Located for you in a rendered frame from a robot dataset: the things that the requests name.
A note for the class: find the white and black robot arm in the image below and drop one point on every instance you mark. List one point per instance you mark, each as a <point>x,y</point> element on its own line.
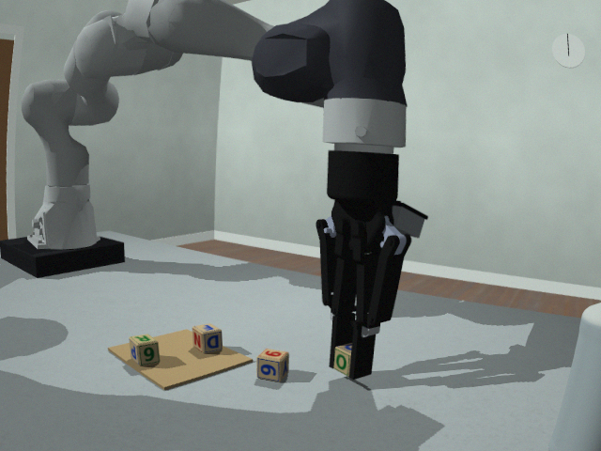
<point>347,57</point>

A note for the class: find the tan flat mat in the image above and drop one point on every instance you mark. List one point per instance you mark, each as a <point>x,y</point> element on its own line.
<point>181,362</point>

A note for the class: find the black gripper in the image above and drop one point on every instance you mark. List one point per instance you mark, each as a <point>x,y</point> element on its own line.
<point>368,182</point>

